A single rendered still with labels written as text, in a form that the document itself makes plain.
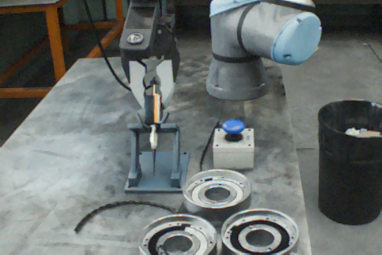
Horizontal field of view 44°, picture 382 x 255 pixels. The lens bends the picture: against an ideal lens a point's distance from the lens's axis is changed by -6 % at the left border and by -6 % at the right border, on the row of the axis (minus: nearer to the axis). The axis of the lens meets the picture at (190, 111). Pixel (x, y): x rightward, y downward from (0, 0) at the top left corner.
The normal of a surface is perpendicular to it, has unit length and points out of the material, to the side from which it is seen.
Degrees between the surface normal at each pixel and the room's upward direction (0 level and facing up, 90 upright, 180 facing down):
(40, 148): 0
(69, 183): 0
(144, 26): 27
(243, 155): 90
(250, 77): 72
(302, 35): 97
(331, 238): 0
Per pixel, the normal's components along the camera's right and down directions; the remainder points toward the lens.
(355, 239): -0.05, -0.90
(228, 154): -0.10, 0.43
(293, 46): 0.61, 0.42
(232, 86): -0.22, 0.14
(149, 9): -0.04, -0.62
